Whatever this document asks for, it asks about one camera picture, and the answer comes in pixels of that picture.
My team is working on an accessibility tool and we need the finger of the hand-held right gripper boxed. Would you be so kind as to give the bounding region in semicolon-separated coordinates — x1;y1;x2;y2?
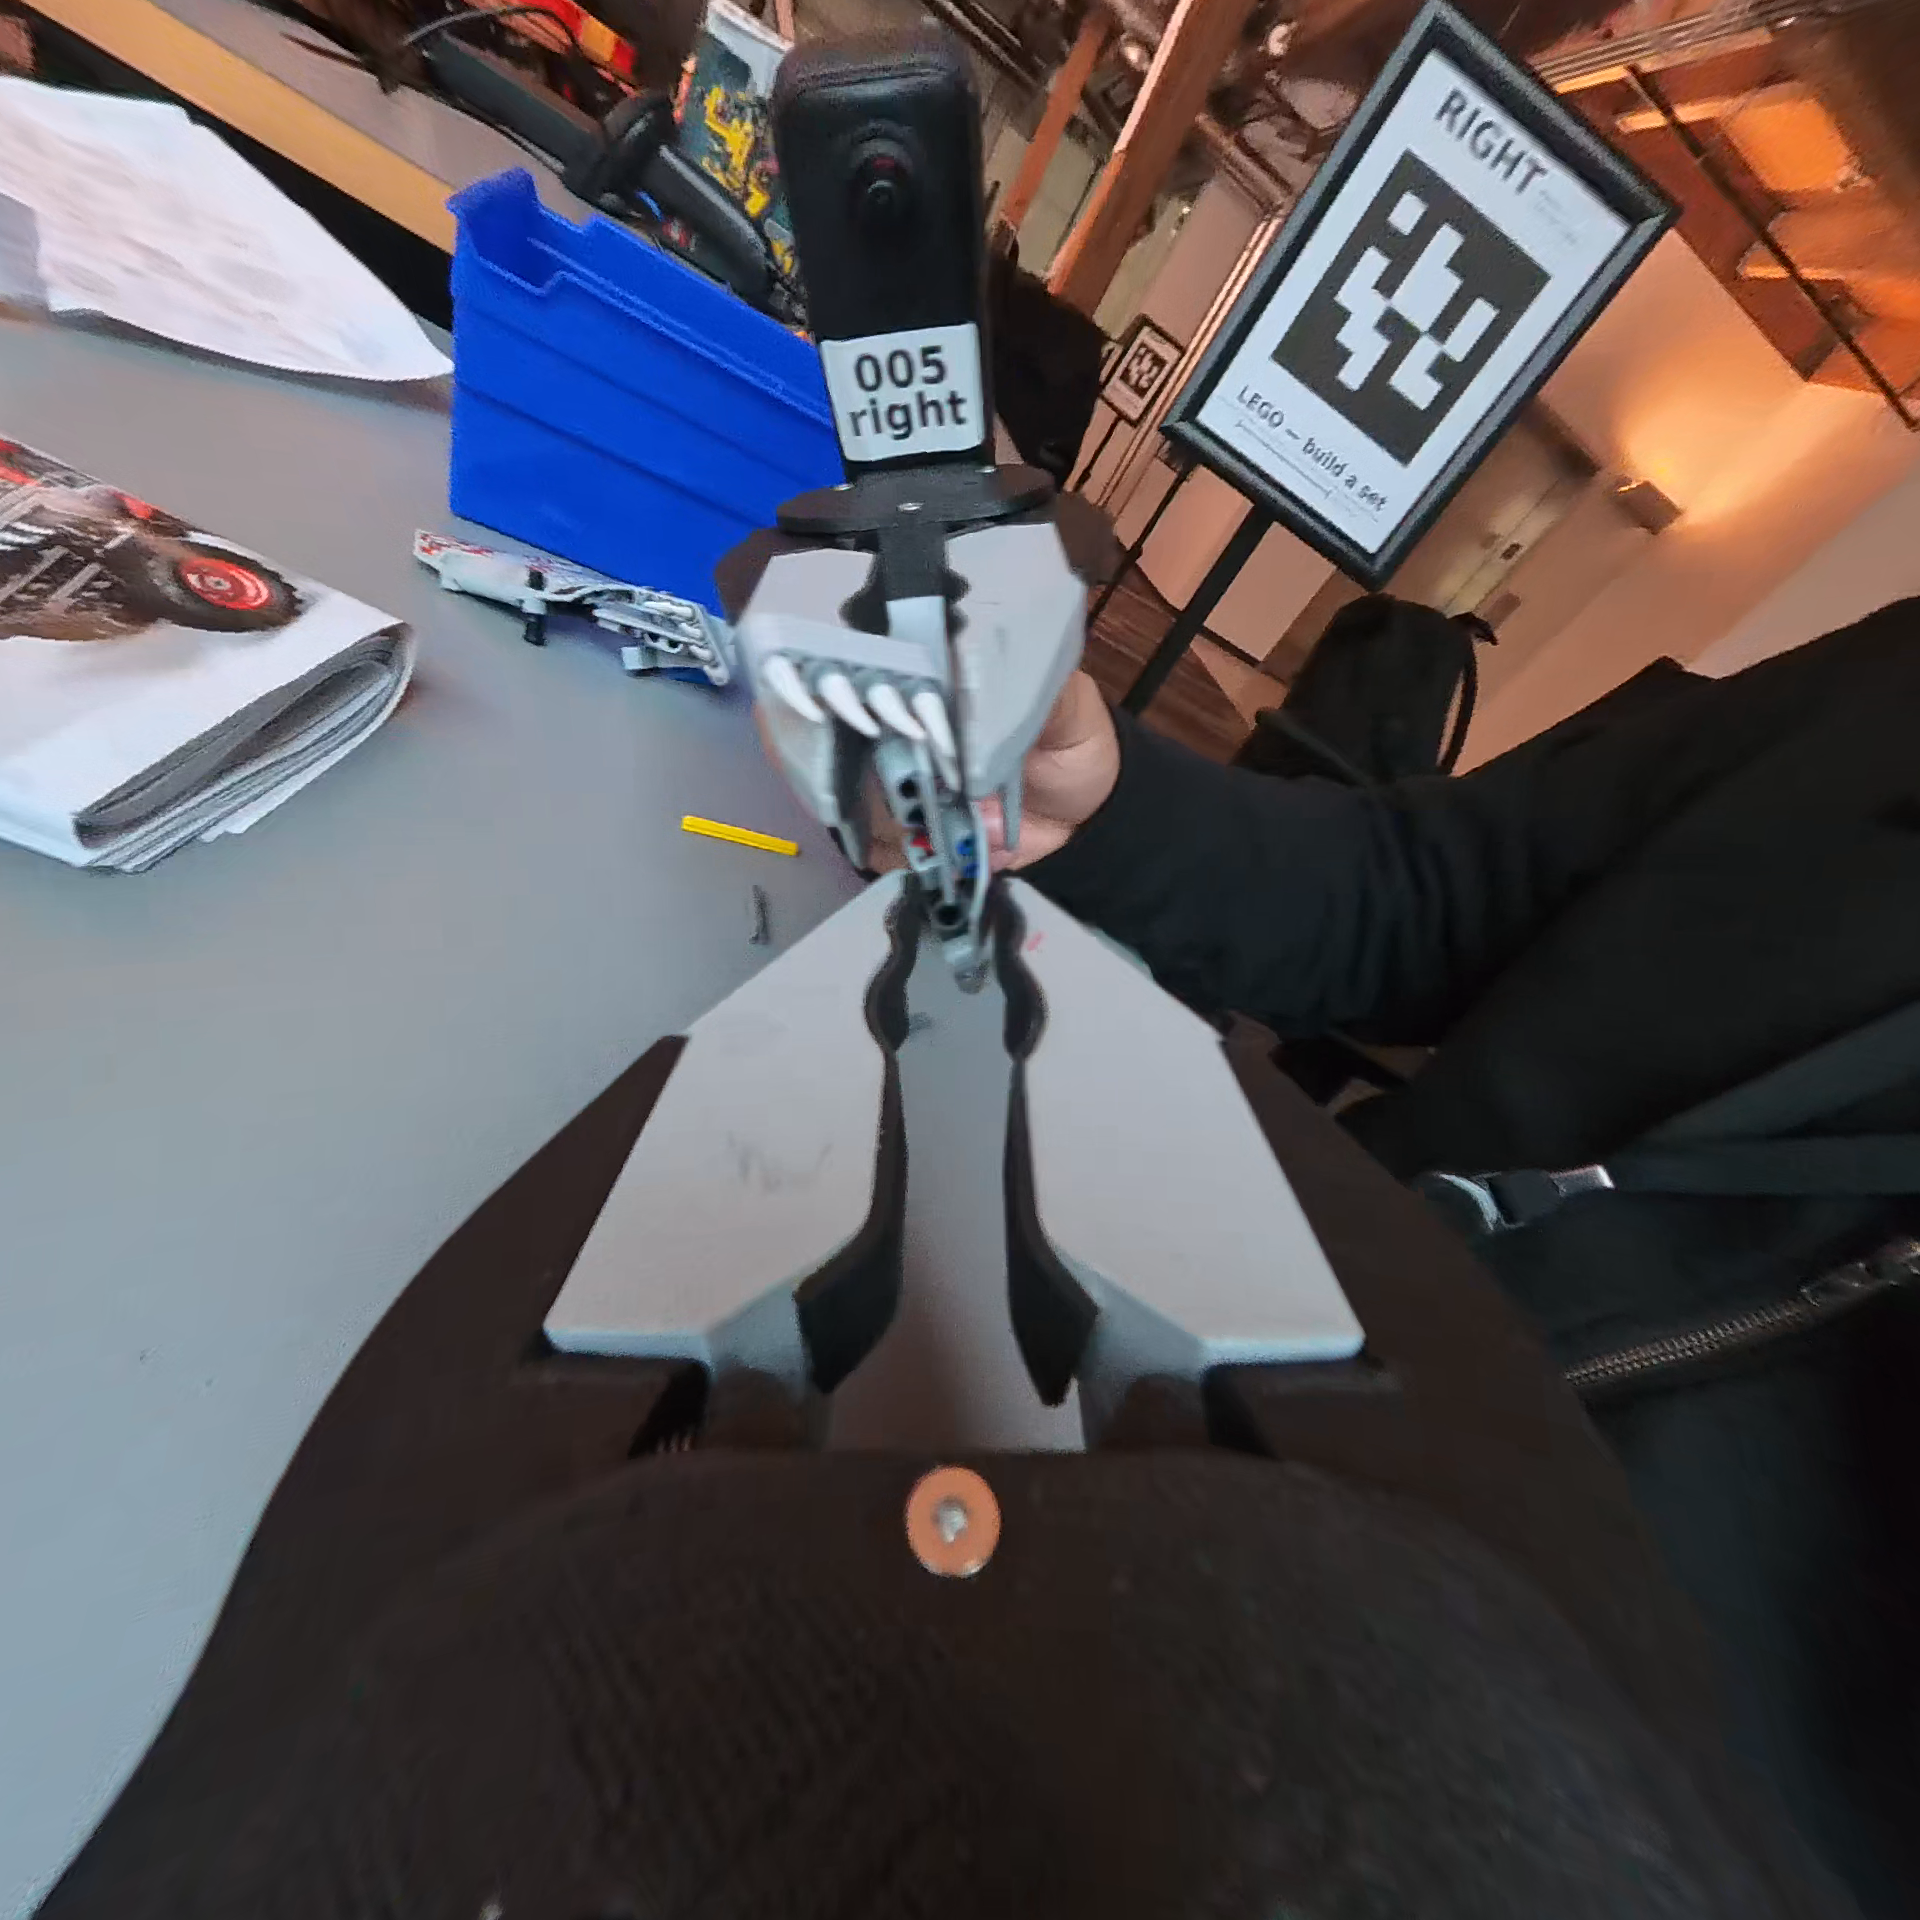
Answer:
949;517;1091;804
744;548;961;877

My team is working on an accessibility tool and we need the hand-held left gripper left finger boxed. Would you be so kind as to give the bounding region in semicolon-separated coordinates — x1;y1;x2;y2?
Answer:
545;874;913;1399

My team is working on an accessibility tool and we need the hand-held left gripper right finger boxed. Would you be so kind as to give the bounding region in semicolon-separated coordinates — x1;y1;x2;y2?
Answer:
1007;879;1368;1405

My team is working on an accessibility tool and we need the grey lego beam assembly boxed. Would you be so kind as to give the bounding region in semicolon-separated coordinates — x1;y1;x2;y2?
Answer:
762;652;1008;992

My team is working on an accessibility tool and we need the person's right forearm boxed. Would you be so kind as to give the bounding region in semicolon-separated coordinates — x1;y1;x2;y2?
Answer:
1027;598;1920;1052

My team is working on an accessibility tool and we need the long grey lego chassis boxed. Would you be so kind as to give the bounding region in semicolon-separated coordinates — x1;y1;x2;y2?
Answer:
411;527;741;687

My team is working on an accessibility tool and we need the lego instruction booklet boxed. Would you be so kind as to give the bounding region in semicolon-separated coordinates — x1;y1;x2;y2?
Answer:
0;435;416;874

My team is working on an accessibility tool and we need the person's right hand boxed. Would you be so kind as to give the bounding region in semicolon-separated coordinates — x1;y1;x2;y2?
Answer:
987;671;1122;874

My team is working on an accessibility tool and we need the small framed marker sign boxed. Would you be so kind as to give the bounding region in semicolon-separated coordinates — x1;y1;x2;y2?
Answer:
1101;317;1187;422

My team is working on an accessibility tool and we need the blue plastic bin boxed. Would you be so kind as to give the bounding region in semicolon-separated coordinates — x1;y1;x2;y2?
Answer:
449;166;858;581

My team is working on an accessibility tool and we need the black backpack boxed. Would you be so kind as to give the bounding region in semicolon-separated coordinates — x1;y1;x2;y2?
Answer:
1245;592;1503;783

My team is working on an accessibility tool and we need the framed marker sign on stand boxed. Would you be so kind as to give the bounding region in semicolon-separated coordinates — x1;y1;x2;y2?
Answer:
1117;0;1680;722

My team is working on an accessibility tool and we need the white printed paper sheet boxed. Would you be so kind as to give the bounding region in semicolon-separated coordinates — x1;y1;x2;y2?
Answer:
0;76;452;386

